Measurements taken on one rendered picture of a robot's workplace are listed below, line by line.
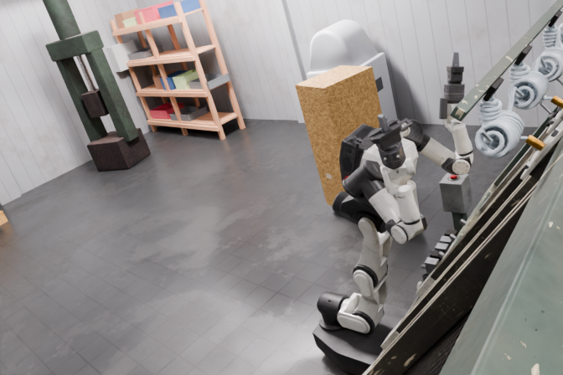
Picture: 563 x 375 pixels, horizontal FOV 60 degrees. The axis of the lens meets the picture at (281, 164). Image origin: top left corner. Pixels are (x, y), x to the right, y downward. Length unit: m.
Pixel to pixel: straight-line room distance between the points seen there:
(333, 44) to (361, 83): 1.62
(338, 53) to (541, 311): 5.22
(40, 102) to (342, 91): 5.96
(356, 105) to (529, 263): 3.58
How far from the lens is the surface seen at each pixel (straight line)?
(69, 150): 9.05
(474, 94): 0.88
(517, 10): 5.36
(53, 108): 8.94
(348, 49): 5.57
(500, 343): 0.45
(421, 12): 5.75
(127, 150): 7.83
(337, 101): 3.92
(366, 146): 2.20
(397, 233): 1.97
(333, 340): 3.04
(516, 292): 0.49
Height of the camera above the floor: 2.21
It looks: 22 degrees down
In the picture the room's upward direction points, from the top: 17 degrees counter-clockwise
